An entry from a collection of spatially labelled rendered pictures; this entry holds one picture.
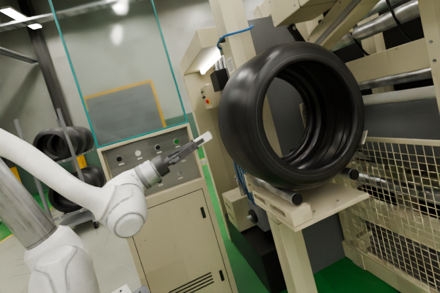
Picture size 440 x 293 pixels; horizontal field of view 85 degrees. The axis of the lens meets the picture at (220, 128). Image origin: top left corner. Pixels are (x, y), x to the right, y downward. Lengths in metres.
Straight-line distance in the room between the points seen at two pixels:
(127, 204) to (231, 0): 1.06
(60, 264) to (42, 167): 0.27
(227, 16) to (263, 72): 0.52
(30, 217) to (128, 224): 0.42
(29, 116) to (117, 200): 11.12
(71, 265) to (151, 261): 0.89
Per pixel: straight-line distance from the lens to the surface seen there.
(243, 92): 0.87
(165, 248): 1.68
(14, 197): 1.04
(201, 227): 1.67
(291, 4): 1.27
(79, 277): 0.88
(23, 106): 11.89
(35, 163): 0.82
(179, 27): 10.61
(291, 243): 1.52
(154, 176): 0.87
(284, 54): 0.95
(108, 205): 0.73
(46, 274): 0.88
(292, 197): 0.98
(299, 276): 1.63
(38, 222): 1.05
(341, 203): 1.13
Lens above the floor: 1.32
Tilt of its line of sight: 5 degrees down
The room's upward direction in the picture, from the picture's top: 16 degrees counter-clockwise
